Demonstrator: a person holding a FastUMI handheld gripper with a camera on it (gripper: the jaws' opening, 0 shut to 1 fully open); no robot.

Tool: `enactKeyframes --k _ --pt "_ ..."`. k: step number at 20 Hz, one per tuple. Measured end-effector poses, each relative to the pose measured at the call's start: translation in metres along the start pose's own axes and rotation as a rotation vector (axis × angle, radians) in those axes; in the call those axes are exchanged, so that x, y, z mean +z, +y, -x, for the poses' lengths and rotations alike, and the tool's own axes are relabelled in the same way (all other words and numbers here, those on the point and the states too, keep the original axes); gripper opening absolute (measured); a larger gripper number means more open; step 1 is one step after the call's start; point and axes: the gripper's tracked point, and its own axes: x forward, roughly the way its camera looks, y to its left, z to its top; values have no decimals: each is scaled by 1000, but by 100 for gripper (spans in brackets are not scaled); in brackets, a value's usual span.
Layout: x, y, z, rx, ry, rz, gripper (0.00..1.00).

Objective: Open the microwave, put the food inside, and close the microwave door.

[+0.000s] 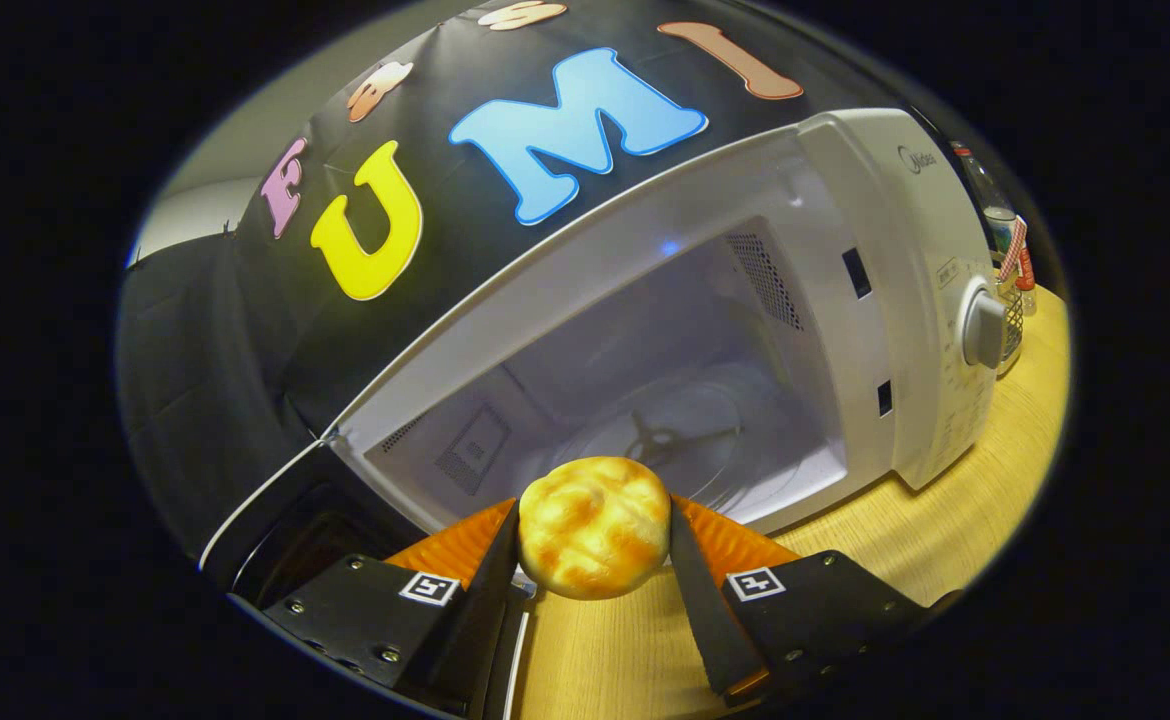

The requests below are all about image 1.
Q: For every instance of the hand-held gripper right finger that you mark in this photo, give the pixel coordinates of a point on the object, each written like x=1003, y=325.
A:
x=705, y=620

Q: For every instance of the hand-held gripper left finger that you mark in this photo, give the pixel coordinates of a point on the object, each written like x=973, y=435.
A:
x=485, y=610

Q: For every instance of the golden bread bun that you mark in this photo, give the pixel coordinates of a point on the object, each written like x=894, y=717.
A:
x=595, y=525

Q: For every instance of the white microwave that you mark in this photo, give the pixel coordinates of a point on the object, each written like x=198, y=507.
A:
x=845, y=200

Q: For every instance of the red and white straw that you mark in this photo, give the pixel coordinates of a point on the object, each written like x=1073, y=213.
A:
x=1013, y=245

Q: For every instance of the clear bottle with red label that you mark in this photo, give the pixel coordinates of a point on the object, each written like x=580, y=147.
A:
x=990, y=200

